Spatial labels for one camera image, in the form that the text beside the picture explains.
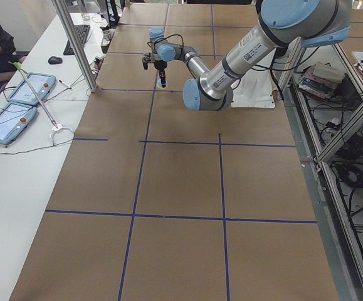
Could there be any long metal grabber stick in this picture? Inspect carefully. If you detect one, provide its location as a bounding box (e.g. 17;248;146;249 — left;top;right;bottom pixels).
11;62;74;146

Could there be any aluminium frame post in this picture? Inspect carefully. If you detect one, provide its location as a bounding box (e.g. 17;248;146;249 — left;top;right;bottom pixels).
51;0;98;93

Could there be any lower teach pendant tablet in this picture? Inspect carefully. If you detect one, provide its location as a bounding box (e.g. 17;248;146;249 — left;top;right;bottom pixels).
0;103;38;145

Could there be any black computer mouse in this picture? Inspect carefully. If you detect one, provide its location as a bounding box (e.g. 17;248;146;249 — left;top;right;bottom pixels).
48;56;63;65

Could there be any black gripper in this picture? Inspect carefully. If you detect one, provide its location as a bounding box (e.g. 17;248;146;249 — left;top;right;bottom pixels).
154;60;167;83

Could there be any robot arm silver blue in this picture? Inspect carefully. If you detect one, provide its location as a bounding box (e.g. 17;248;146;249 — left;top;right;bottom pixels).
142;1;352;111

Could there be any stack of books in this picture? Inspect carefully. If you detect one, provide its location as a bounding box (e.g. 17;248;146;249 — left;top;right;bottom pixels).
298;62;345;99

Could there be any blue service bell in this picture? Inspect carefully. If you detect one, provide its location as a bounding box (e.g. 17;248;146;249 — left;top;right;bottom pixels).
156;79;167;89

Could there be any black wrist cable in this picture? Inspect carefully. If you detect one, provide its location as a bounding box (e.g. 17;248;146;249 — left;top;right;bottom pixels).
151;33;185;57

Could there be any metal cup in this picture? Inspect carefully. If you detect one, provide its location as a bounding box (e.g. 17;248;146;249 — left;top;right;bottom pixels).
103;30;112;41

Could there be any black marker pen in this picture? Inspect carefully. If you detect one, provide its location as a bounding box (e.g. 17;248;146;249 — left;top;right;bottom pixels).
58;80;72;90

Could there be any black keyboard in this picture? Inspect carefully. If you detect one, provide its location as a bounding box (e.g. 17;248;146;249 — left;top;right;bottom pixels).
63;24;92;56

